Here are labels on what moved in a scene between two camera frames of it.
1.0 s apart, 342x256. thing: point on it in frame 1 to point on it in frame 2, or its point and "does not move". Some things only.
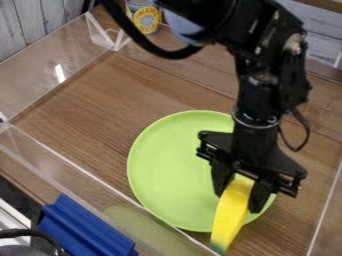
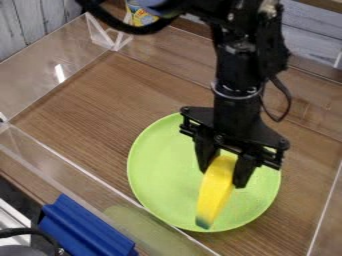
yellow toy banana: (232, 211) to (216, 190)
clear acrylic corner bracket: (110, 38) does not move
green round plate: (172, 177) does not move
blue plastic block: (81, 232) does not move
